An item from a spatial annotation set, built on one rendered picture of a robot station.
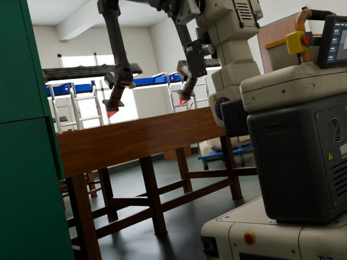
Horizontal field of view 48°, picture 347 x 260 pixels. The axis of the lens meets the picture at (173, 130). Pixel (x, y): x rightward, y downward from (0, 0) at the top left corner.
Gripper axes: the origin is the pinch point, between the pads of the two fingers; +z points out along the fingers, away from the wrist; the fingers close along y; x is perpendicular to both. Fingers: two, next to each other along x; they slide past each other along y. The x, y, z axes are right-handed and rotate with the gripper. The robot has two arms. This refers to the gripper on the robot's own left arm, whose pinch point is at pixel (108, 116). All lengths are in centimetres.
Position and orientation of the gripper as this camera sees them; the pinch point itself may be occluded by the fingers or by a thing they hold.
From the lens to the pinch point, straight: 203.7
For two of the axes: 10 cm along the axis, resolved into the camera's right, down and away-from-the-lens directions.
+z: -3.6, 7.4, 5.7
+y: -7.3, 1.6, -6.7
